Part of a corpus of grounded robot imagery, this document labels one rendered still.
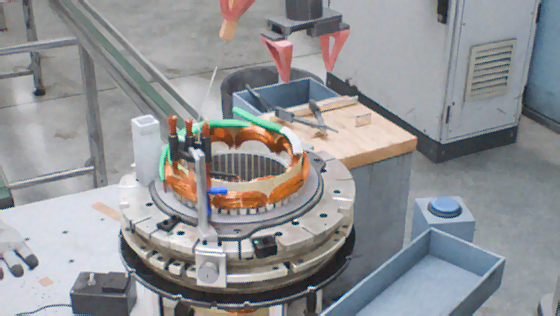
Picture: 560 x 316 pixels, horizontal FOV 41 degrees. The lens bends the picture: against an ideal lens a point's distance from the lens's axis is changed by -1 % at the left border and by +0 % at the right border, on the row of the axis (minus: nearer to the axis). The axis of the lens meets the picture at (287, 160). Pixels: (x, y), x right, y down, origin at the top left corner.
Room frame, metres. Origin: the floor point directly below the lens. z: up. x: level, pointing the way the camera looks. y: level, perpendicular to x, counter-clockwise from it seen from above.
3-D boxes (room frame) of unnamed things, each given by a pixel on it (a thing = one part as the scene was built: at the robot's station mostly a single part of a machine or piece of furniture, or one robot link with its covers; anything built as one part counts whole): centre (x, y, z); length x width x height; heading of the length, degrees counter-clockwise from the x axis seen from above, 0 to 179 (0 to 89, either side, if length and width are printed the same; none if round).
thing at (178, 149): (0.77, 0.11, 1.21); 0.04 x 0.04 x 0.03; 35
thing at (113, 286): (1.01, 0.31, 0.81); 0.10 x 0.06 x 0.06; 85
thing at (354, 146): (1.14, -0.08, 1.05); 0.20 x 0.19 x 0.02; 32
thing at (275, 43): (1.12, 0.00, 1.20); 0.07 x 0.07 x 0.09; 32
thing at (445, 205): (0.93, -0.23, 1.04); 0.04 x 0.04 x 0.01
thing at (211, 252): (0.73, 0.09, 1.07); 0.04 x 0.02 x 0.05; 83
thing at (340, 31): (1.15, -0.05, 1.21); 0.07 x 0.07 x 0.09; 32
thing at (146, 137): (0.89, 0.19, 1.14); 0.03 x 0.03 x 0.09; 35
